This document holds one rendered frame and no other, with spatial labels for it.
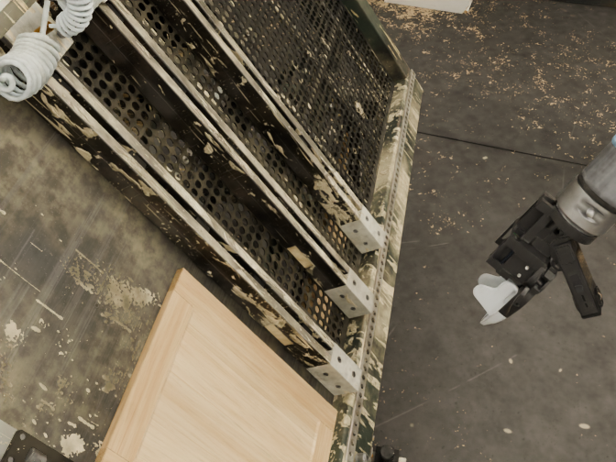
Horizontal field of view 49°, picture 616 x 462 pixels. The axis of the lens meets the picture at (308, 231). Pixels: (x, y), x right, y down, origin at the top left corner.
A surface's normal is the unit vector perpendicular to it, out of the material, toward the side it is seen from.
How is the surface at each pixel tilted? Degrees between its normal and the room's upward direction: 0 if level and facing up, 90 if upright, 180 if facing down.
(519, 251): 69
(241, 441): 57
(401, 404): 0
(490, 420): 0
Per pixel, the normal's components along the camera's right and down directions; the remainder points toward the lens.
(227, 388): 0.80, -0.27
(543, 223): -0.41, 0.38
